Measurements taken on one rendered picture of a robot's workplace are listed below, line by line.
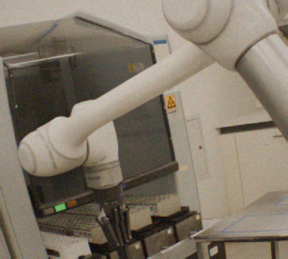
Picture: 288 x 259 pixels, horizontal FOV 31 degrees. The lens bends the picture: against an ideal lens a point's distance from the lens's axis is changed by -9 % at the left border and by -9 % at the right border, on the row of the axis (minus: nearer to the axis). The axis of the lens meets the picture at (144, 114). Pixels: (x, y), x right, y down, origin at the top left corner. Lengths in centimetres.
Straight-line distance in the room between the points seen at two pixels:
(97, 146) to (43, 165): 17
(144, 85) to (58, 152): 24
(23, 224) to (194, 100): 250
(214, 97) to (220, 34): 317
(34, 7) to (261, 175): 197
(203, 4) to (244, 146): 310
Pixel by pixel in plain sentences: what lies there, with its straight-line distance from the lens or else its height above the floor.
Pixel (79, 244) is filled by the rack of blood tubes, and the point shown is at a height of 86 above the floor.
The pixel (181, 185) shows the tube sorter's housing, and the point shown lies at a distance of 194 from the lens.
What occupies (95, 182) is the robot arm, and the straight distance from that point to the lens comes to 134.
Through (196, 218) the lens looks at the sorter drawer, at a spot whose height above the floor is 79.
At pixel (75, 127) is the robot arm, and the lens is 116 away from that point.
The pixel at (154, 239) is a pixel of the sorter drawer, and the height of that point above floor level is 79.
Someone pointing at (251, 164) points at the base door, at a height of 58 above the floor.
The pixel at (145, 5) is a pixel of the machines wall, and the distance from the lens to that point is 362.
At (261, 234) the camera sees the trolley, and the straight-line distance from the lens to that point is 142.
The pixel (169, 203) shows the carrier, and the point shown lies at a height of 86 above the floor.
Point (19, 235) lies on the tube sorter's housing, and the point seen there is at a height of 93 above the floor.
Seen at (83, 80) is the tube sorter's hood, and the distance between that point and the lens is 165.
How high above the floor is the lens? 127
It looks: 3 degrees down
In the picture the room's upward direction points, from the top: 11 degrees counter-clockwise
